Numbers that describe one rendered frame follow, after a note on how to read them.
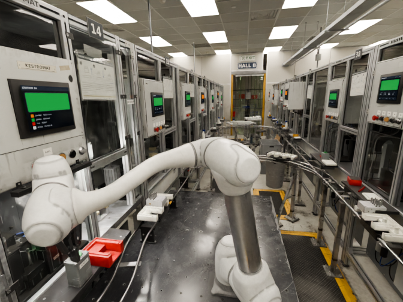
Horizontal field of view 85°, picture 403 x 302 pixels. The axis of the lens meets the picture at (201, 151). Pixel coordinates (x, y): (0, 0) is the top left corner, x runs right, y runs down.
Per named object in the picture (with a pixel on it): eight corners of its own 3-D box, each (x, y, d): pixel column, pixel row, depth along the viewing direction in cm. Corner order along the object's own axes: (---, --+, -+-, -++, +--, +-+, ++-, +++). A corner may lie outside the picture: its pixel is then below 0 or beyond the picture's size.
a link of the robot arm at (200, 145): (185, 136, 92) (198, 142, 80) (222, 130, 98) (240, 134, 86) (188, 166, 95) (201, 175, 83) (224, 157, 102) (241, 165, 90)
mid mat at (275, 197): (297, 220, 297) (297, 220, 296) (255, 217, 307) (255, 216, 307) (283, 190, 392) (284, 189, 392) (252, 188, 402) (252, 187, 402)
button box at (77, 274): (80, 287, 89) (75, 263, 86) (63, 285, 91) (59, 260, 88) (93, 272, 97) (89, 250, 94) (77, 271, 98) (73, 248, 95)
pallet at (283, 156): (266, 159, 306) (267, 152, 303) (271, 157, 316) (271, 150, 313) (292, 164, 282) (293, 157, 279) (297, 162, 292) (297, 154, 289)
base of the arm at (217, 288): (246, 267, 129) (247, 259, 127) (247, 301, 108) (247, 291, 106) (216, 263, 132) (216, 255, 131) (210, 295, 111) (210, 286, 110)
